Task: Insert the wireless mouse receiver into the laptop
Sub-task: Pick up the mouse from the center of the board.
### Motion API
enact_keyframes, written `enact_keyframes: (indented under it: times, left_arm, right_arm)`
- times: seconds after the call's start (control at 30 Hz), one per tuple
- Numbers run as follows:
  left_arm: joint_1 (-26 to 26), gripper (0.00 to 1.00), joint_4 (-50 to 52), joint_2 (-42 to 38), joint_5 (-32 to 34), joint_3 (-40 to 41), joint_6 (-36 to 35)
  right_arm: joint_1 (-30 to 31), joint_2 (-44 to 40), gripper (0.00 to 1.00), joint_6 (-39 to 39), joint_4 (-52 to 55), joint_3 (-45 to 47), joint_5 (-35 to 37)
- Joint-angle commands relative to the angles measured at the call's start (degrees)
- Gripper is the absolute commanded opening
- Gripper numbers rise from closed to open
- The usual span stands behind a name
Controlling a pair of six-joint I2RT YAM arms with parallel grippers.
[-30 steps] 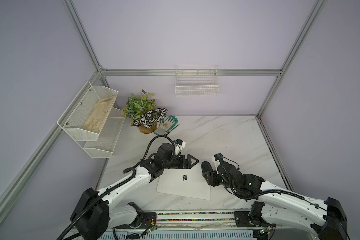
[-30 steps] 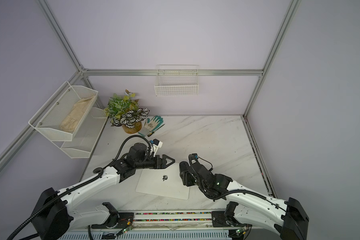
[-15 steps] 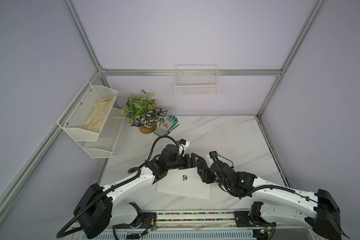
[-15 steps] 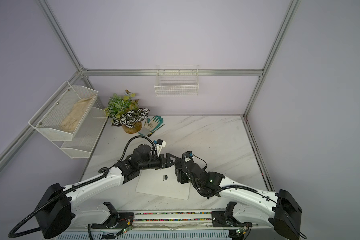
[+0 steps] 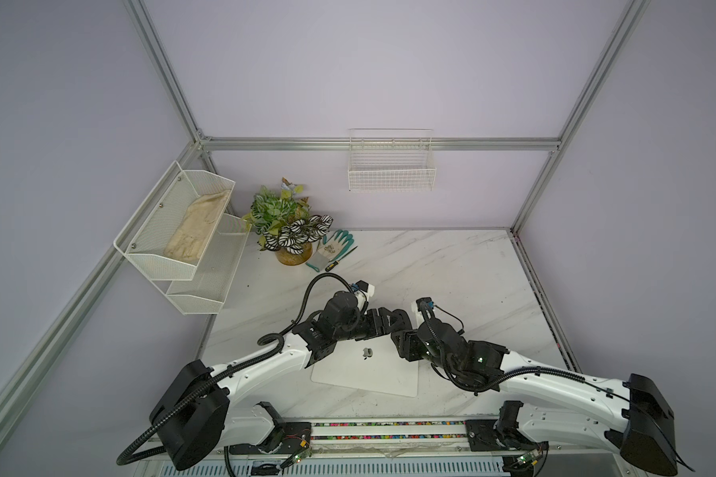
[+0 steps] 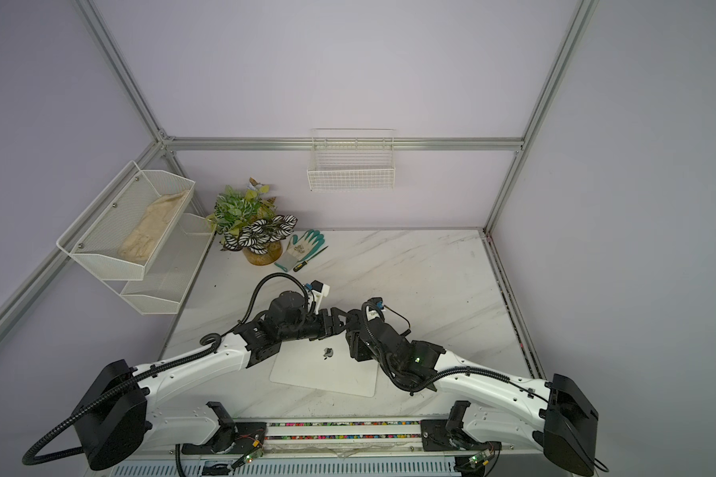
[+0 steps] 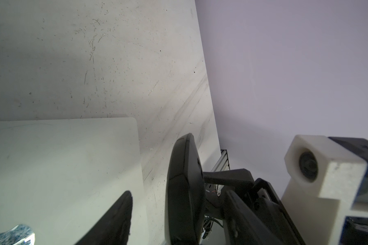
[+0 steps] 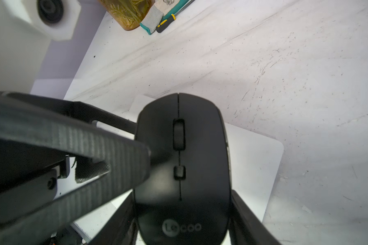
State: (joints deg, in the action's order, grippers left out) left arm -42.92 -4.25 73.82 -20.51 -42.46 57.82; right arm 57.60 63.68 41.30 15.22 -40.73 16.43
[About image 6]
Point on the white wire wall basket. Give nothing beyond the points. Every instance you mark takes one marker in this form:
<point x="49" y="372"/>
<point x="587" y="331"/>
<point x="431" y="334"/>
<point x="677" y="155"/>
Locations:
<point x="351" y="159"/>

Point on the teal white work glove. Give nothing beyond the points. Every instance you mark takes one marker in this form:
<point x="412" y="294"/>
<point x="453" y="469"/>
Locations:
<point x="299" y="249"/>

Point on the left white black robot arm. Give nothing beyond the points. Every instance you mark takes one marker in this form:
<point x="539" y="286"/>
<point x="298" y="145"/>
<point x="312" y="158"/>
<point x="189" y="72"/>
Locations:
<point x="123" y="410"/>

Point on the white laptop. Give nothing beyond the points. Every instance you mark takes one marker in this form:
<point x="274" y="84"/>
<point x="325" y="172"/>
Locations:
<point x="324" y="365"/>

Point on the white mesh shelf bin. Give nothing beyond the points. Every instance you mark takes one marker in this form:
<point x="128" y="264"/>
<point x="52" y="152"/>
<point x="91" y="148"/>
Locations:
<point x="165" y="286"/>
<point x="96" y="240"/>

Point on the lower white mesh shelf bin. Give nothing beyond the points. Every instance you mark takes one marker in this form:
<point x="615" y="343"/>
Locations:
<point x="165" y="286"/>

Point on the beige cloth in bin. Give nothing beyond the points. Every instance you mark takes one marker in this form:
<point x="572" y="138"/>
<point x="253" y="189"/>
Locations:
<point x="140" y="244"/>

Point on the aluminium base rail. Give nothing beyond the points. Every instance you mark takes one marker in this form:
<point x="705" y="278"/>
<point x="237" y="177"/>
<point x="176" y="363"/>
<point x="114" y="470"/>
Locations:
<point x="388" y="447"/>

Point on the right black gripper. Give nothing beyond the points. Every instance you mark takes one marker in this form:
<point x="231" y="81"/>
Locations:
<point x="359" y="345"/>

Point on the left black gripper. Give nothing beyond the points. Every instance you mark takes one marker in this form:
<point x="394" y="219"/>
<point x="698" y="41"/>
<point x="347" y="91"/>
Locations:
<point x="336" y="326"/>

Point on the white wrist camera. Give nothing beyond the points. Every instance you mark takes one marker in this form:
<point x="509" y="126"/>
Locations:
<point x="317" y="291"/>
<point x="376" y="305"/>

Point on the small black yellow screwdriver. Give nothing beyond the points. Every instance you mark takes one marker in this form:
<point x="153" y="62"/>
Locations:
<point x="304" y="263"/>

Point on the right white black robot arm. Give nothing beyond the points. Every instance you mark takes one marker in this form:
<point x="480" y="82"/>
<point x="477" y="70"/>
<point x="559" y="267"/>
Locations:
<point x="553" y="416"/>

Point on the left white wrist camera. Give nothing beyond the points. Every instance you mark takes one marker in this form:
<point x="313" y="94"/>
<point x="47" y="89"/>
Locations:
<point x="317" y="291"/>

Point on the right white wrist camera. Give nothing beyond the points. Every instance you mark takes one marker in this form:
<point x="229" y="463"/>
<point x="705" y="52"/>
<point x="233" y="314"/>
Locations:
<point x="376" y="305"/>

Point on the upper white mesh shelf bin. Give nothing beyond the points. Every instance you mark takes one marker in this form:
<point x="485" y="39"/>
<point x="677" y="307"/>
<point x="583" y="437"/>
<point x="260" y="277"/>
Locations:
<point x="96" y="240"/>

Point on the potted green striped plant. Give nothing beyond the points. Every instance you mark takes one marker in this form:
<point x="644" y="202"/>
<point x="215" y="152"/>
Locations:
<point x="248" y="221"/>

